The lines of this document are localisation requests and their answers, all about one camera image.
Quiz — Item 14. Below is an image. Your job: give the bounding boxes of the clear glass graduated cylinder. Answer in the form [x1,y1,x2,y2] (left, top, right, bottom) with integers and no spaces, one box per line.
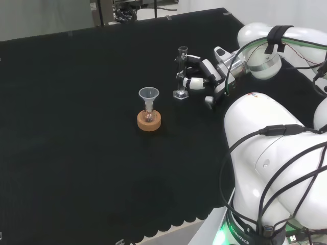
[173,45,190,101]

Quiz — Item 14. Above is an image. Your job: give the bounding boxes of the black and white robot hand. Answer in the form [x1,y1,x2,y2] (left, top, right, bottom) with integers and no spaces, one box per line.
[175,46,232,110]

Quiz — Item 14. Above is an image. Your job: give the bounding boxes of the black coiled cables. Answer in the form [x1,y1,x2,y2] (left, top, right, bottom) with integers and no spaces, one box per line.
[114,6,139,22]

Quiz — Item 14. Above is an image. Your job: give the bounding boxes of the black bench cloth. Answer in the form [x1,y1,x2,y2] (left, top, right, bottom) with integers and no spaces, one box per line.
[0,7,327,244]

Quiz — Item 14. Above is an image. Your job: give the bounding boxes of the grey metal cabinet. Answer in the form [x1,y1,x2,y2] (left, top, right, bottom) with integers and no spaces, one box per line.
[89,0,113,27]

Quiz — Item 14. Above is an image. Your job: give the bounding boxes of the clear plastic funnel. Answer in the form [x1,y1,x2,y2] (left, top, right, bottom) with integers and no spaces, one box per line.
[138,87,160,109]

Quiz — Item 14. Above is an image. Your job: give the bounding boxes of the small round-bottom glass flask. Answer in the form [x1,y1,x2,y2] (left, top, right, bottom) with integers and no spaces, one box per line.
[143,107,157,123]

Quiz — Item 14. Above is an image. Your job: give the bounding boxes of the cork ring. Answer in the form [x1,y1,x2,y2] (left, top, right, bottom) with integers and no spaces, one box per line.
[137,110,162,132]

